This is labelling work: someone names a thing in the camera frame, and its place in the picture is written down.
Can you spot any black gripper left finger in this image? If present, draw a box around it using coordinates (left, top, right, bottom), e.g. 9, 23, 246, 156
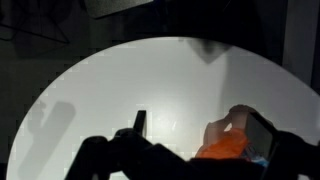
132, 109, 148, 138

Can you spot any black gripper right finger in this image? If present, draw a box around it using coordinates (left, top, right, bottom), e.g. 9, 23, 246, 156
244, 111, 280, 162

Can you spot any white pill bottle orange label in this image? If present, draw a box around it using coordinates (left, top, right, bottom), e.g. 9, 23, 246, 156
194, 104, 270, 168

